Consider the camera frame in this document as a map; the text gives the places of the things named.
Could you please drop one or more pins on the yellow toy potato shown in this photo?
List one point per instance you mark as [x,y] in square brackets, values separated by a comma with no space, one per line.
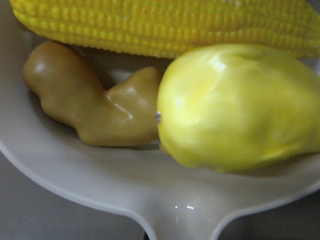
[237,107]

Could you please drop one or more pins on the beige plastic dustpan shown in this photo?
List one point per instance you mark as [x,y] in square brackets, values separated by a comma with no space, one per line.
[169,201]

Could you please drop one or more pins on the yellow corn cob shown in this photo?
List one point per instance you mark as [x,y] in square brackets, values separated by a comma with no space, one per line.
[169,28]

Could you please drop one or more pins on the tan toy ginger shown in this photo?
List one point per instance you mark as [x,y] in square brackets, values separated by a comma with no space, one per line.
[71,93]

